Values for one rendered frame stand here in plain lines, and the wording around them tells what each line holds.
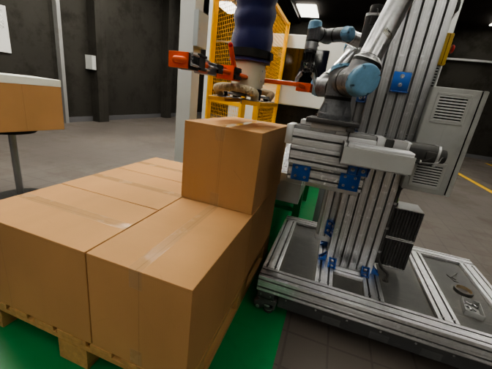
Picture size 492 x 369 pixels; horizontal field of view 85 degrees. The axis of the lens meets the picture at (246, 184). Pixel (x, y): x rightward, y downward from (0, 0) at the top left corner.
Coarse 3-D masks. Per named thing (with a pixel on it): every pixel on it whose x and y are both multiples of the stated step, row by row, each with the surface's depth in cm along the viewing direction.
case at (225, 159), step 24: (192, 120) 133; (216, 120) 147; (240, 120) 165; (192, 144) 133; (216, 144) 129; (240, 144) 125; (264, 144) 127; (192, 168) 137; (216, 168) 132; (240, 168) 128; (264, 168) 137; (192, 192) 140; (216, 192) 135; (240, 192) 131; (264, 192) 149
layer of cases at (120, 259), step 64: (64, 192) 131; (128, 192) 140; (0, 256) 105; (64, 256) 92; (128, 256) 89; (192, 256) 94; (256, 256) 167; (64, 320) 102; (128, 320) 91; (192, 320) 83
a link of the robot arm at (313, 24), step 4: (312, 20) 150; (316, 20) 149; (320, 20) 150; (312, 24) 150; (316, 24) 149; (320, 24) 150; (308, 28) 152; (312, 28) 150; (316, 28) 150; (320, 28) 151; (308, 32) 152; (312, 32) 151; (316, 32) 151; (320, 32) 152; (308, 36) 153; (312, 36) 151; (316, 36) 151; (320, 36) 154; (308, 40) 153; (312, 40) 152; (316, 40) 152
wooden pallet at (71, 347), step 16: (240, 288) 140; (0, 304) 114; (0, 320) 118; (32, 320) 110; (224, 320) 121; (64, 336) 105; (64, 352) 108; (80, 352) 104; (96, 352) 101; (208, 352) 117; (128, 368) 97
